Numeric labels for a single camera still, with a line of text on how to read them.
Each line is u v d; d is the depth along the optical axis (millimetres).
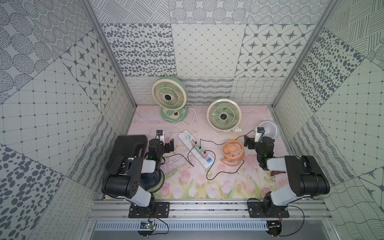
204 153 859
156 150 731
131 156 523
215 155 954
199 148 881
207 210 752
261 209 741
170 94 925
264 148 729
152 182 759
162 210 734
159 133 818
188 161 901
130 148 906
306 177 458
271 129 927
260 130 814
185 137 982
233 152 859
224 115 971
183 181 837
